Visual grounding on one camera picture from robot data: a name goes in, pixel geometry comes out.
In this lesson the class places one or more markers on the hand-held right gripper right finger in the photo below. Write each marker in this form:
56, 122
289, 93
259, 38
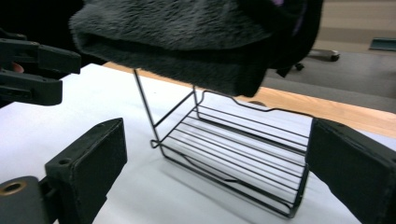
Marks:
355, 168

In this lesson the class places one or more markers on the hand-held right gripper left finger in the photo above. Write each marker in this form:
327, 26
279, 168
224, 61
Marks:
90, 161

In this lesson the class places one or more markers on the light wooden desk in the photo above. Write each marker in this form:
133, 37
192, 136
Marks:
358, 18

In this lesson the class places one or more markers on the office chair base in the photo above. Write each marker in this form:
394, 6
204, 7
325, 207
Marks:
323, 55

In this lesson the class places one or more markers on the black fuzzy cloth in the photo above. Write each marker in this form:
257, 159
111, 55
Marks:
174, 37

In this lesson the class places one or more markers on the teal rectangular desk panel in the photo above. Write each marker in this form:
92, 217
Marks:
384, 44

